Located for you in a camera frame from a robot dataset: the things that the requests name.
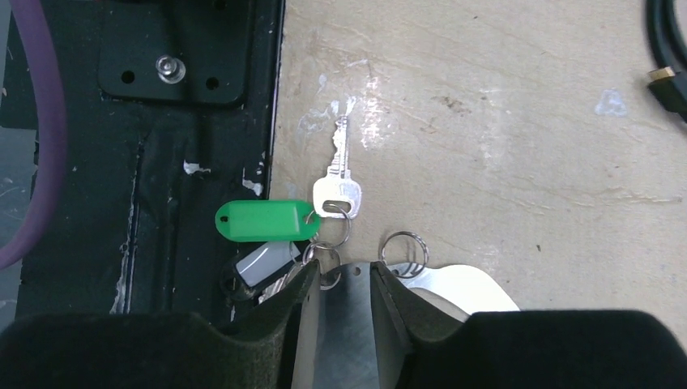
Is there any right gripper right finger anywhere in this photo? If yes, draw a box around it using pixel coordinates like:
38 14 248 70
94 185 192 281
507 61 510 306
370 263 686 388

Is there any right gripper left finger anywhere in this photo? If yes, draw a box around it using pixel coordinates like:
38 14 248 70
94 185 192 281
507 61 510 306
1 262 320 388

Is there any metal key organizer ring plate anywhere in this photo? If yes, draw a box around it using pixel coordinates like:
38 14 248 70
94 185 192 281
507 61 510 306
257 115 521 389

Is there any key with black tag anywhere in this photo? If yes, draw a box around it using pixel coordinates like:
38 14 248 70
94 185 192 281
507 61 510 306
220 241 301 301

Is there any green key tag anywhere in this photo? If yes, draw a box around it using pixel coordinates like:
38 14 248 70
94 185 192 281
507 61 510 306
215 200 321 242

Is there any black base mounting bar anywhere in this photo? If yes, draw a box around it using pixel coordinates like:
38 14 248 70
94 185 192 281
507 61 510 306
1 1 285 323

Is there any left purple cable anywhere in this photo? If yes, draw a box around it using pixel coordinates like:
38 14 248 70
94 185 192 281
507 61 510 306
0 0 68 271

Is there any coiled black usb cable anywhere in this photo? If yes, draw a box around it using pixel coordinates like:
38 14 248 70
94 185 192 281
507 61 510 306
645 0 687 123

